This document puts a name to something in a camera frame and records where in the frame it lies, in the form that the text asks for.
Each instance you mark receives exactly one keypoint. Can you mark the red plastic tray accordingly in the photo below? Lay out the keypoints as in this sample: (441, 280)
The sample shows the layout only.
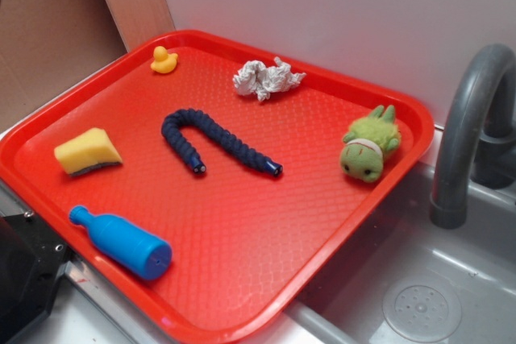
(249, 194)

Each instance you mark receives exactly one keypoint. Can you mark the crumpled white paper towel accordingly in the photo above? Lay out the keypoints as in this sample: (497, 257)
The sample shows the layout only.
(263, 81)

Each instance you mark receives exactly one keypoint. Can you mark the green plush turtle toy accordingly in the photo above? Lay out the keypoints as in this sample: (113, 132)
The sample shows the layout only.
(368, 143)

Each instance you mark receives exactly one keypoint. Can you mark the blue plastic toy bottle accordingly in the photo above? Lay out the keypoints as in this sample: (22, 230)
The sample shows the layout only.
(139, 251)

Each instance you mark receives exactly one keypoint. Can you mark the yellow rubber duck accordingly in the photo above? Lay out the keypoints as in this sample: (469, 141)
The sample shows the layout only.
(163, 61)

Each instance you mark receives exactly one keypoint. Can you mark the grey toy faucet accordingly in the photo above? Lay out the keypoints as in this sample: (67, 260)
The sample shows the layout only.
(478, 142)

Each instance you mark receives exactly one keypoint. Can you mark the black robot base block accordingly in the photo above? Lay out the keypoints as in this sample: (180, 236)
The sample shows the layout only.
(33, 260)

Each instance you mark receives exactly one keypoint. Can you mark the grey plastic toy sink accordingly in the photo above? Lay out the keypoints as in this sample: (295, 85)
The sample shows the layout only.
(401, 279)

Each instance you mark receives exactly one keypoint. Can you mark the yellow sponge with grey pad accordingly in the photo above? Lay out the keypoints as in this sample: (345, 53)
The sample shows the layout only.
(90, 150)

